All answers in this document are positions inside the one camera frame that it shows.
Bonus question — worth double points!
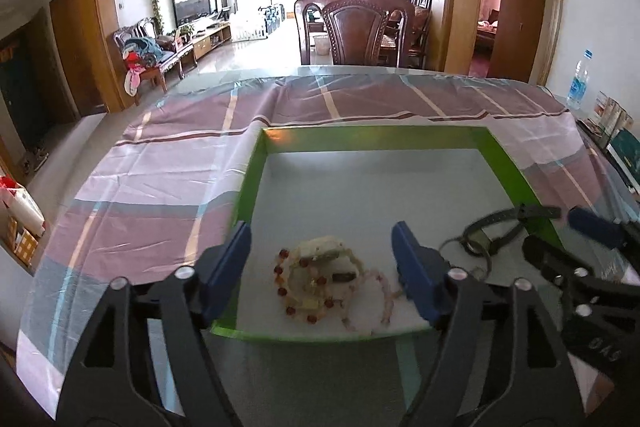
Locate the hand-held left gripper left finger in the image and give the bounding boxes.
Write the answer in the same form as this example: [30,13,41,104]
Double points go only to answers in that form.
[57,221,252,427]

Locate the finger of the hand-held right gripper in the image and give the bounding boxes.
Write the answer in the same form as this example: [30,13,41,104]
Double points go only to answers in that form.
[567,206,640,258]
[521,234,596,303]

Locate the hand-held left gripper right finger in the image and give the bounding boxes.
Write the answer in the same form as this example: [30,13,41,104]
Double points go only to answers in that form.
[391,221,586,427]

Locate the silver metal bangle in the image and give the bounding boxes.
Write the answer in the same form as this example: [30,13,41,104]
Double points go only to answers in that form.
[439,234,496,280]

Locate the pink bead bracelet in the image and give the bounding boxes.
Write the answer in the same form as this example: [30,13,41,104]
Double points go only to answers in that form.
[342,271,402,335]

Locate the red and white bead bracelet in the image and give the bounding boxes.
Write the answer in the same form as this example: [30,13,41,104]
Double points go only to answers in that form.
[272,248,336,325]

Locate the black strap wristwatch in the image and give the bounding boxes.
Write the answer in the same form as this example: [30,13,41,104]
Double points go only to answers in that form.
[462,203,563,258]

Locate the green cardboard box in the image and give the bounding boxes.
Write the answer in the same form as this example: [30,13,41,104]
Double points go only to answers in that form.
[210,125,566,343]

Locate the dark green book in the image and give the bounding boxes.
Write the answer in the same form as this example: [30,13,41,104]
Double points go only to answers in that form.
[607,129,640,195]

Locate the upright booklets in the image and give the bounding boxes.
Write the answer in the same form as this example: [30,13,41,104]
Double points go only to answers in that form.
[592,92,633,148]

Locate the clear plastic water bottle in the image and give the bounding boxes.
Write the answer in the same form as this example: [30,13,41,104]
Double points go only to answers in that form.
[566,49,593,110]

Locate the cardboard boxes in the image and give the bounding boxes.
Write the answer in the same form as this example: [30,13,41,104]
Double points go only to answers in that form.
[0,217,41,269]

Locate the wooden armchair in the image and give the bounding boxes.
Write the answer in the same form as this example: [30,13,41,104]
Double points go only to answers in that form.
[113,18,196,95]

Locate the red and white bag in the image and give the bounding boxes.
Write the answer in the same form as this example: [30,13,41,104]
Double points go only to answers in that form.
[0,177,46,238]

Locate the wooden television cabinet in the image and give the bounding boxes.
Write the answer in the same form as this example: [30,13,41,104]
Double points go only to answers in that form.
[190,21,233,60]

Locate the dark wooden side chair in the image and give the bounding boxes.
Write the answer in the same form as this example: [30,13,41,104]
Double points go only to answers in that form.
[380,0,433,70]

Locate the pile of clothes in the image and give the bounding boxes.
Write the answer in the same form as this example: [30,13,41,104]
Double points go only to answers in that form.
[122,38,167,96]

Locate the carved dark wooden chair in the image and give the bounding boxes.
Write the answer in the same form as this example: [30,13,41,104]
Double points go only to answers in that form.
[294,0,416,68]

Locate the white low fence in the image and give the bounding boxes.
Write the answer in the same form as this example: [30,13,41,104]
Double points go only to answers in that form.
[232,9,273,41]

